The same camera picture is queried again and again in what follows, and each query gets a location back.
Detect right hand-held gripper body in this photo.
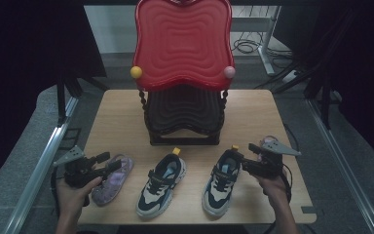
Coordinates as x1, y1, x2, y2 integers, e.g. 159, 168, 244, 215
249, 139, 302, 179

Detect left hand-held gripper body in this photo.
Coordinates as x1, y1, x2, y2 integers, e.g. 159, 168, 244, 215
52, 145, 103, 189

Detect black and white sneaker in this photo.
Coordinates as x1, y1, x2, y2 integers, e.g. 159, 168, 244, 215
135, 146, 187, 219
202, 144, 243, 218

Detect red and black shoe rack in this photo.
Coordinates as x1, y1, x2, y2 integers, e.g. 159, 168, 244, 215
130, 0, 237, 146

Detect person's right hand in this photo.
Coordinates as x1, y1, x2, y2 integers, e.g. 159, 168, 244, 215
251, 169, 290, 204

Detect person's left hand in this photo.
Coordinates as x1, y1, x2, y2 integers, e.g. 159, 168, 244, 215
56, 175, 103, 219

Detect black metal stand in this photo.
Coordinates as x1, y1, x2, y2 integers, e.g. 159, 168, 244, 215
56, 76, 83, 127
305, 72, 343, 131

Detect white power strip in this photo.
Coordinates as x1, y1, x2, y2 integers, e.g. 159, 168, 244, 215
281, 69, 298, 84

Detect white desk leg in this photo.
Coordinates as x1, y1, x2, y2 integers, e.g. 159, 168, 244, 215
257, 5, 281, 76

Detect black curtain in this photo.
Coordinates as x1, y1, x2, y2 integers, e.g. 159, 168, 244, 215
0, 0, 107, 196
281, 0, 374, 175

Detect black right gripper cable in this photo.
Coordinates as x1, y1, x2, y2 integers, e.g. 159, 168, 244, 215
266, 161, 294, 234

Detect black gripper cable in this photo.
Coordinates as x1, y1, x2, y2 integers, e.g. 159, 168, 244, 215
266, 161, 294, 234
50, 170, 61, 216

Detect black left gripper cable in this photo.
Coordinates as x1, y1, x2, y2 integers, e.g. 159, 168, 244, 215
50, 170, 61, 216

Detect aluminium rail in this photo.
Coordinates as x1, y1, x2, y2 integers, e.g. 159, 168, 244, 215
3, 97, 80, 234
306, 98, 374, 234

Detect black floor cables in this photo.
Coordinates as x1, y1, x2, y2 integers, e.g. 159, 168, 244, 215
232, 32, 295, 61

